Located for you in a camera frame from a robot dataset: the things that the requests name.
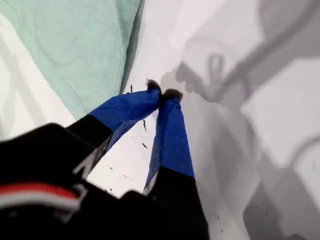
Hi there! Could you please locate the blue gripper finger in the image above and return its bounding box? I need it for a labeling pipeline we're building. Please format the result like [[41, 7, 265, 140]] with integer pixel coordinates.
[[142, 88, 210, 240], [66, 78, 163, 182]]

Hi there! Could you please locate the pale green t-shirt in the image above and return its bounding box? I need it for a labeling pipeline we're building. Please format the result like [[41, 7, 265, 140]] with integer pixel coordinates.
[[0, 0, 146, 121]]

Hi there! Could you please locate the red white servo wire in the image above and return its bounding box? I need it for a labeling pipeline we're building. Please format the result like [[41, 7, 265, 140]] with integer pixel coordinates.
[[0, 183, 82, 216]]

